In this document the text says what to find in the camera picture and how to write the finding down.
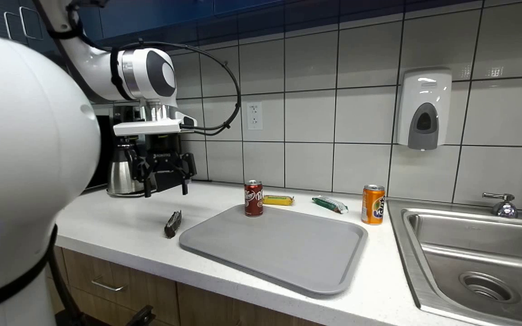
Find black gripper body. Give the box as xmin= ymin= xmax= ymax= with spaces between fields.
xmin=129 ymin=135 xmax=198 ymax=178

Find dark brown candy bar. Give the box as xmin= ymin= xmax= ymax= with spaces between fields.
xmin=163 ymin=209 xmax=183 ymax=240

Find yellow candy bar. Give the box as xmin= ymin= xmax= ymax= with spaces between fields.
xmin=263 ymin=193 xmax=296 ymax=209

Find gray plastic tray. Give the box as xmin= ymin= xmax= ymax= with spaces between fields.
xmin=178 ymin=204 xmax=370 ymax=300

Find black coffee maker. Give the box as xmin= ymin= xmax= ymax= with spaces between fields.
xmin=113 ymin=102 xmax=196 ymax=196

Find steel coffee carafe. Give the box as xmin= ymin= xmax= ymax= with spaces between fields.
xmin=107 ymin=140 xmax=149 ymax=200

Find black microwave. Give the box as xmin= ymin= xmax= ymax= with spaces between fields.
xmin=82 ymin=115 xmax=114 ymax=193

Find red soda can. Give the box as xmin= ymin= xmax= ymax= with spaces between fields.
xmin=243 ymin=178 xmax=267 ymax=220

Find wooden lower cabinet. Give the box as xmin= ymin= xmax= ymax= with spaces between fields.
xmin=49 ymin=244 xmax=323 ymax=326

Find orange soda can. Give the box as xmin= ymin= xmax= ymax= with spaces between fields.
xmin=361 ymin=184 xmax=388 ymax=227

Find blue upper cabinet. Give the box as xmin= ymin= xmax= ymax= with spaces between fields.
xmin=0 ymin=0 xmax=486 ymax=61

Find stainless steel sink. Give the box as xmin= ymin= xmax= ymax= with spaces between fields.
xmin=386 ymin=200 xmax=522 ymax=326

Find chrome faucet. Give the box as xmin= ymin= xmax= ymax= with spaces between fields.
xmin=481 ymin=191 xmax=522 ymax=224

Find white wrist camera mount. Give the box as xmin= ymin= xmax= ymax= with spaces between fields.
xmin=111 ymin=119 xmax=200 ymax=138

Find white wall outlet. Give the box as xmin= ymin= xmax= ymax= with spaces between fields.
xmin=245 ymin=100 xmax=265 ymax=133

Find long silver drawer handle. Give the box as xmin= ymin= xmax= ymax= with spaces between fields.
xmin=89 ymin=280 xmax=129 ymax=296

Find white wall soap dispenser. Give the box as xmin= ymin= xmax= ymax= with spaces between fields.
xmin=397 ymin=70 xmax=455 ymax=153

